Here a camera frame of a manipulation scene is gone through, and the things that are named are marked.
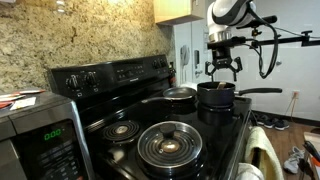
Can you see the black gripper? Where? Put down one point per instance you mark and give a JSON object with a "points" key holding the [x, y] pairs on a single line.
{"points": [[222, 56]]}

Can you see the cream plastic spatula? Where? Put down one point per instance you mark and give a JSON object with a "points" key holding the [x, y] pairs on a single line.
{"points": [[221, 85]]}

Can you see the glass lid with black knob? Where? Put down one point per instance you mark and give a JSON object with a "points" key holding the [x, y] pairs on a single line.
{"points": [[170, 145]]}

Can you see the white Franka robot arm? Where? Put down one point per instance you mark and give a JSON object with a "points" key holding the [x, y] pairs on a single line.
{"points": [[226, 16]]}

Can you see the black electric stove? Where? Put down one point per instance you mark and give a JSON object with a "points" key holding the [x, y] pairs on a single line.
{"points": [[213, 136]]}

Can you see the large coil stove burner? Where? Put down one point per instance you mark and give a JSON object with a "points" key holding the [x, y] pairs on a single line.
{"points": [[200, 165]]}

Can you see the small coil stove burner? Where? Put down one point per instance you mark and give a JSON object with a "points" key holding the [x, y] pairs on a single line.
{"points": [[121, 130]]}

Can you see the small steel frying pan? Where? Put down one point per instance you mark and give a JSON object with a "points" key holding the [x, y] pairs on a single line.
{"points": [[180, 93]]}

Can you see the dark sneaker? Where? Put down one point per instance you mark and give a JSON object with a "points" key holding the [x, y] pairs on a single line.
{"points": [[282, 125], [270, 123]]}

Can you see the yellow hanging towel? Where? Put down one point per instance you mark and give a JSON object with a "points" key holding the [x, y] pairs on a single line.
{"points": [[265, 150]]}

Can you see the white hanging towel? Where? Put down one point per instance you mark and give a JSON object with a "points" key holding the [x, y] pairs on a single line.
{"points": [[248, 171]]}

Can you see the grey white sneaker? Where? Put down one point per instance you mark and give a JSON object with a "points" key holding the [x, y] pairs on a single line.
{"points": [[293, 161]]}

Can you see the wooden work table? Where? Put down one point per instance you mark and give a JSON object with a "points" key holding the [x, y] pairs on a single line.
{"points": [[311, 150]]}

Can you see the red white paper strip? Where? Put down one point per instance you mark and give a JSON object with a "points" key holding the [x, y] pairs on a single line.
{"points": [[30, 91]]}

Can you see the stainless steel microwave oven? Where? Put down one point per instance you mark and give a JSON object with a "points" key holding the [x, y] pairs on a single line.
{"points": [[43, 143]]}

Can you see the white paper card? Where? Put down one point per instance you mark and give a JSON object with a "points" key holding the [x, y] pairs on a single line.
{"points": [[23, 103]]}

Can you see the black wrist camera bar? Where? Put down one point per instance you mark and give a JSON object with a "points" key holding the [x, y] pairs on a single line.
{"points": [[226, 43]]}

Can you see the white wall phone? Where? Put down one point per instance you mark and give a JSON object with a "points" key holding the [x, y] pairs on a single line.
{"points": [[184, 55]]}

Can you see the black stereo camera bar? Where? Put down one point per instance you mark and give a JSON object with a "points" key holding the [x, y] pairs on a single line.
{"points": [[266, 19]]}

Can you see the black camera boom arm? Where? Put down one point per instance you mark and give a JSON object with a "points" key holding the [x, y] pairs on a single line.
{"points": [[286, 40]]}

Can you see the light wood wall cabinet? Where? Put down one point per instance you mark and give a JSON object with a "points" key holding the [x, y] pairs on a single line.
{"points": [[173, 10]]}

